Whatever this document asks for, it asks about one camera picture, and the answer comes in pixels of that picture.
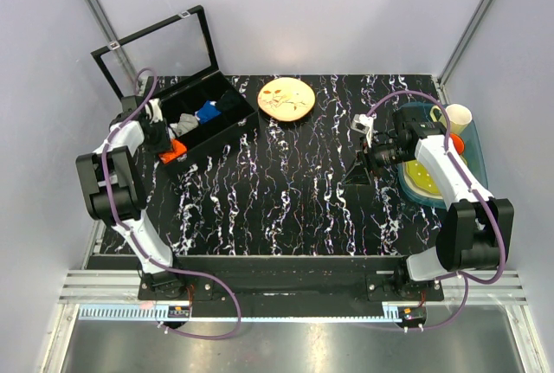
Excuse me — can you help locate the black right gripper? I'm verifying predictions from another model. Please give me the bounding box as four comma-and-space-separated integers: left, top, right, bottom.
342, 134, 412, 188

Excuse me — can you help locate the orange underwear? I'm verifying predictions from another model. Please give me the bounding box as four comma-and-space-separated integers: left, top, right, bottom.
158, 138, 188, 164

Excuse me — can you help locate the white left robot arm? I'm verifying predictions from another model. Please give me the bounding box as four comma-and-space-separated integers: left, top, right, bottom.
75, 96, 187, 300

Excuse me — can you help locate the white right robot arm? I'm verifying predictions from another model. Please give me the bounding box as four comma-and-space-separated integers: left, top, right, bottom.
343, 107, 514, 301

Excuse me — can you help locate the grey rolled underwear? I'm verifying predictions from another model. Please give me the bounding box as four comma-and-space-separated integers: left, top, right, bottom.
170, 113, 199, 138

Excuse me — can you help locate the blue rolled underwear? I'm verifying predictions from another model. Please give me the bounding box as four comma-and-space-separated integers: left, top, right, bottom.
195, 101, 221, 124

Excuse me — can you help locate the black rolled underwear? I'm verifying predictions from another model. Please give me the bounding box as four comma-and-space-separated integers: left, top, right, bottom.
215, 90, 242, 113

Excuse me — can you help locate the yellow-green dotted plate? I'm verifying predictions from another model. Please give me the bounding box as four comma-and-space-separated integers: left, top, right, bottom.
399, 160, 443, 201

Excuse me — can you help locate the black compartment box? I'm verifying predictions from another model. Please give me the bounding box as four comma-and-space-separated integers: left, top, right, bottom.
91, 5, 259, 175

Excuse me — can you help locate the round wooden patterned plate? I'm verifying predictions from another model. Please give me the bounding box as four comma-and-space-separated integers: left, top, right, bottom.
257, 77, 316, 122

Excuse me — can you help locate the orange mug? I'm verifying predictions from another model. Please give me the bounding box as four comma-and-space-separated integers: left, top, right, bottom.
450, 133, 465, 155

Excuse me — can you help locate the blue transparent plastic bin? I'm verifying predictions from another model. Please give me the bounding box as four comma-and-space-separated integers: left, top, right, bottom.
397, 102, 488, 209

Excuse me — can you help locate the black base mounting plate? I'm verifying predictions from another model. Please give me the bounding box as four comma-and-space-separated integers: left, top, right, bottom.
136, 256, 444, 303

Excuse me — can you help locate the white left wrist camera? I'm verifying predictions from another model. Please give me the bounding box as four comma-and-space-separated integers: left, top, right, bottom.
144, 98, 164, 124

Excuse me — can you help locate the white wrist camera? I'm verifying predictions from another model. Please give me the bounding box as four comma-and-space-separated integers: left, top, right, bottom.
351, 114, 374, 145
144, 98, 164, 124

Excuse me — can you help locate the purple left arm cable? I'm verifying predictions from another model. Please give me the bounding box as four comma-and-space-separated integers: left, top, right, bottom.
102, 66, 242, 342

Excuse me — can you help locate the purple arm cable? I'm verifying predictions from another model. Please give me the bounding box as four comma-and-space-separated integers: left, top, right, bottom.
365, 90, 507, 333
102, 66, 242, 342

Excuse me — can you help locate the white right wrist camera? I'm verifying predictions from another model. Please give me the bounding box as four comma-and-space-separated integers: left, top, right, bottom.
351, 114, 374, 145

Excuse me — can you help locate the left aluminium frame post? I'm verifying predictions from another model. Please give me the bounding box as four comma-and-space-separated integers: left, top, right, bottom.
84, 0, 137, 87

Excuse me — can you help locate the aluminium frame post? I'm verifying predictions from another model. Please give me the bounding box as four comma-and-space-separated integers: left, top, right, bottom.
84, 0, 137, 87
437, 0, 495, 87

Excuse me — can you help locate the cream yellow-handled mug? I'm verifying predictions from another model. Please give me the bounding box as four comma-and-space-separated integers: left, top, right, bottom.
429, 104, 473, 136

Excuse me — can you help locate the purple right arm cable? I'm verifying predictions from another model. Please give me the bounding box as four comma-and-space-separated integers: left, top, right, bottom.
365, 90, 507, 333

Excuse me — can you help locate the right aluminium frame post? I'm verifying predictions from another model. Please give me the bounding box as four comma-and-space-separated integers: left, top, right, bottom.
437, 0, 495, 87

